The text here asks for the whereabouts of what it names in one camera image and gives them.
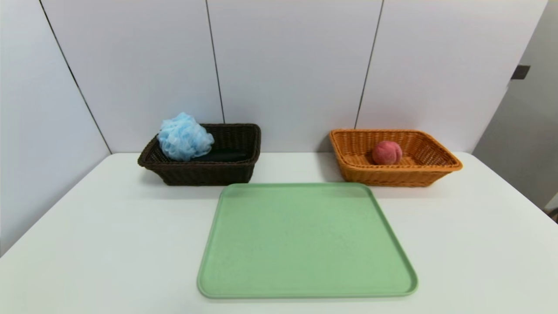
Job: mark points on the black leather glasses case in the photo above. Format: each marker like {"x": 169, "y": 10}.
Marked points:
{"x": 229, "y": 156}

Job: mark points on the light blue bath loofah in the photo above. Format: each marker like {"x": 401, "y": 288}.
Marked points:
{"x": 184, "y": 137}

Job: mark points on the pink peach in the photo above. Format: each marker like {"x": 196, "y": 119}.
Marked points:
{"x": 387, "y": 152}

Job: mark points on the dark brown wicker basket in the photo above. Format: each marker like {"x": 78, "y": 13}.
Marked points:
{"x": 205, "y": 172}

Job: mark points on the orange wicker basket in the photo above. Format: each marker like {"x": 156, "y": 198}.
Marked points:
{"x": 392, "y": 174}

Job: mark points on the green plastic tray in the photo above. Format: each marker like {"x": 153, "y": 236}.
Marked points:
{"x": 305, "y": 244}

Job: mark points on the dark wall bracket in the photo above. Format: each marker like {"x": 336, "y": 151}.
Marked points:
{"x": 520, "y": 72}

